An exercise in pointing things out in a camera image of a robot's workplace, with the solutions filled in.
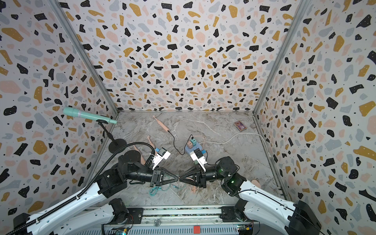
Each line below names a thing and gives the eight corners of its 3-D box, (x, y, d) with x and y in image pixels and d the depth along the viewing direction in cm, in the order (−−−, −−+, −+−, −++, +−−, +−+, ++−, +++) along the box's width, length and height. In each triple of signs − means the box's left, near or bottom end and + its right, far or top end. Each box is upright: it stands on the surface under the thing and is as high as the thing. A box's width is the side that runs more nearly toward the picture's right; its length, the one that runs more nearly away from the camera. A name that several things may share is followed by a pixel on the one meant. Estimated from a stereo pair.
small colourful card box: (240, 131, 113) (241, 130, 111) (233, 124, 118) (234, 122, 116) (245, 129, 115) (246, 127, 113) (238, 122, 119) (239, 120, 118)
